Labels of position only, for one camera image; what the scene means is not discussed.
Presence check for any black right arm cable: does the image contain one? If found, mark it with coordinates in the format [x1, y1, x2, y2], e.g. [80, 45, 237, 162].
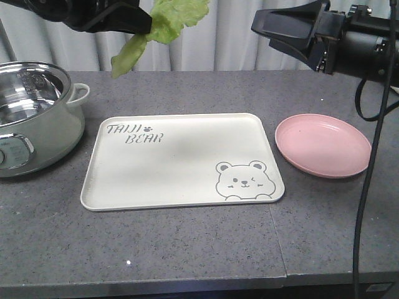
[352, 0, 399, 299]

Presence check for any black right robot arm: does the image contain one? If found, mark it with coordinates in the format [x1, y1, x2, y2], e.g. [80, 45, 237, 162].
[251, 1, 390, 82]

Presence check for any white bear serving tray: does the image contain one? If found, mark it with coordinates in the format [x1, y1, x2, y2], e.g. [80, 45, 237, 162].
[80, 113, 285, 211]

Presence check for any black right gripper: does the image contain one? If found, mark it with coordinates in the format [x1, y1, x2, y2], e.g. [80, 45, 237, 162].
[251, 1, 346, 74]

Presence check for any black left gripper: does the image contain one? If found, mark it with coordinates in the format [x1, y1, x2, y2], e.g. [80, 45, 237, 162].
[24, 0, 153, 36]

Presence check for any pink round plate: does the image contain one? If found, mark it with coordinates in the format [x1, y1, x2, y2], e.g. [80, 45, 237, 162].
[274, 113, 372, 179]

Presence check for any green electric cooking pot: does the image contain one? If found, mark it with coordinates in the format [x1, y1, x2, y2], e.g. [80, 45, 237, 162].
[1, 62, 90, 178]

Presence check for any green lettuce leaf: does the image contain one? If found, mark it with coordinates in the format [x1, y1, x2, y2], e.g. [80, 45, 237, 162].
[111, 0, 209, 78]

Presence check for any white pleated curtain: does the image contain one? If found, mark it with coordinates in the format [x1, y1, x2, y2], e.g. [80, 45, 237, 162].
[1, 1, 305, 71]

